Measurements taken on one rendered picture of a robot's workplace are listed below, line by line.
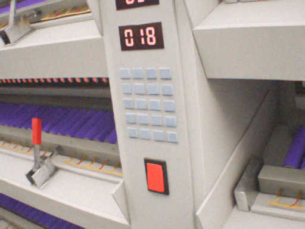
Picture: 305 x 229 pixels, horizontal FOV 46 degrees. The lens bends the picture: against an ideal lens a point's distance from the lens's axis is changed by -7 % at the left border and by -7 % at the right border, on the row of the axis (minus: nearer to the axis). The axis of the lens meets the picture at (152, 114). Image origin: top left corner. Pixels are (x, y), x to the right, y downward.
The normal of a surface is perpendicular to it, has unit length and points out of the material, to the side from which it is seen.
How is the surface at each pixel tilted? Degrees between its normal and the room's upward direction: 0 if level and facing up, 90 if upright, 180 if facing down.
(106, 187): 21
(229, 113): 90
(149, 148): 90
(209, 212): 90
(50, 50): 111
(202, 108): 90
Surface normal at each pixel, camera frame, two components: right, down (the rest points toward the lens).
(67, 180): -0.32, -0.80
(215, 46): -0.52, 0.59
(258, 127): 0.79, 0.06
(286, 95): -0.60, 0.26
